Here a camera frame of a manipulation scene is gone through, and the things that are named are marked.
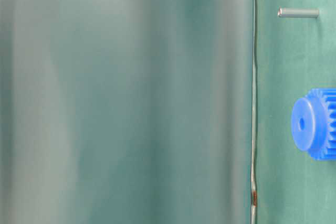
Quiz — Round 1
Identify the silver metal shaft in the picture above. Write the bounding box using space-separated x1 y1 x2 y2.
277 7 319 18

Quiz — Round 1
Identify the blue plastic gear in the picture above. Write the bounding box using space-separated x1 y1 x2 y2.
291 88 335 161

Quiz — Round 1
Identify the green cloth mat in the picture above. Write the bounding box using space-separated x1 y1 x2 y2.
256 0 335 223

